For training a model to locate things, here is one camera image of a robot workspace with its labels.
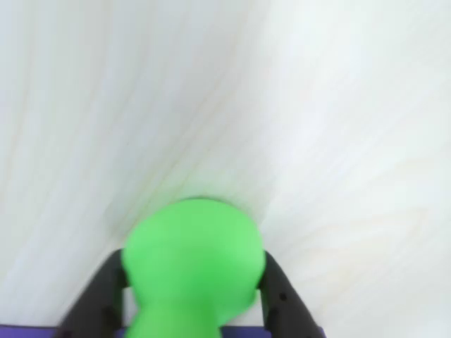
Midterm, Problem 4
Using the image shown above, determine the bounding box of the green rubber duck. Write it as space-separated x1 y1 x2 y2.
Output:
121 197 266 338

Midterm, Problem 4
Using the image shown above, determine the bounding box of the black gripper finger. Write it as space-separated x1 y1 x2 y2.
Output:
259 250 327 338
58 248 133 338

